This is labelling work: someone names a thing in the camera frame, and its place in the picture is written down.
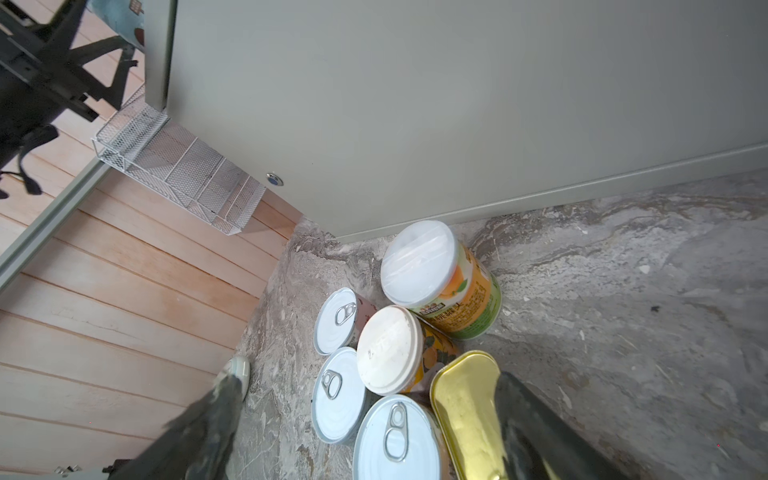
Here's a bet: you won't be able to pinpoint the gold rectangular tin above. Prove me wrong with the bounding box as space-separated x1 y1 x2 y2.
430 350 509 479

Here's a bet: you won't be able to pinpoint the small orange can white lid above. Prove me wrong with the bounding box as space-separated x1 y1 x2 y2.
357 305 460 397

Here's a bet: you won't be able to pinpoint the red label can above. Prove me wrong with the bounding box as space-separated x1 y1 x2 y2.
314 287 377 356

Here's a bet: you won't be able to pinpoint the aluminium left rail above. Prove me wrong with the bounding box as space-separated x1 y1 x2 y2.
1 158 111 292

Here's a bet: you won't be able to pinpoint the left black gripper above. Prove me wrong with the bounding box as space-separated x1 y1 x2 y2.
1 1 137 120

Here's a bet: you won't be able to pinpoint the teal label can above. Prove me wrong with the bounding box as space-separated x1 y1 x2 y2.
87 0 145 52

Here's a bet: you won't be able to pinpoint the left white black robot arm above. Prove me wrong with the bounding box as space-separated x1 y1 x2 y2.
1 1 137 196

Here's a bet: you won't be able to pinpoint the blue label can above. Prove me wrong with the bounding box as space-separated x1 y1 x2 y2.
311 347 378 444

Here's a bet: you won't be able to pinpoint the grey metal cabinet counter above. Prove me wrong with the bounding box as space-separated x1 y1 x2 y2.
143 1 767 242

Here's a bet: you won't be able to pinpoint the orange label pull-tab can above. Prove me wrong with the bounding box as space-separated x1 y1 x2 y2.
352 394 451 480

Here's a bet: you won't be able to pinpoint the white wire mesh shelf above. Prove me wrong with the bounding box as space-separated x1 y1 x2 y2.
92 86 266 235

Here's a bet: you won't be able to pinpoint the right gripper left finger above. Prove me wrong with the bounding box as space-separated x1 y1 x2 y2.
110 375 243 479

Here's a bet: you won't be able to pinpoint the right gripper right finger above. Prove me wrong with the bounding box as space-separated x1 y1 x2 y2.
494 372 627 479

